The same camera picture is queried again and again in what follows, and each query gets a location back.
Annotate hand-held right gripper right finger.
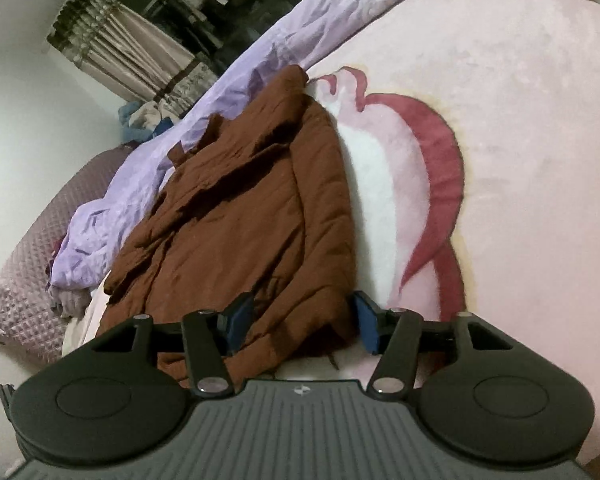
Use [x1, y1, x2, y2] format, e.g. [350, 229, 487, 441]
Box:
[352, 290, 519, 395]

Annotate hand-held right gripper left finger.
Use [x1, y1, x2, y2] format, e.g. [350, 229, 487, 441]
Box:
[87, 292, 259, 396]

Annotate pile of blue white clothes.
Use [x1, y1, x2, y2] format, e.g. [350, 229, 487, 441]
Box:
[117, 100, 177, 143]

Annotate pink printed blanket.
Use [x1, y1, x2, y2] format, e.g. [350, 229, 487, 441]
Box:
[64, 0, 600, 467]

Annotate purple duvet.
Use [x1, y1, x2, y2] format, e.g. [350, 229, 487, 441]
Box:
[48, 0, 477, 303]

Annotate mauve quilted bed cover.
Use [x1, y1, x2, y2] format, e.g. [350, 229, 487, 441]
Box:
[0, 147, 134, 367]

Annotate beige pleated curtain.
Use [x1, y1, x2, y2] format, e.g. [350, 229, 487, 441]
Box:
[47, 0, 221, 122]

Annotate dark open wardrobe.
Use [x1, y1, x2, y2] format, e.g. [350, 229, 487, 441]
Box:
[109, 0, 355, 77]

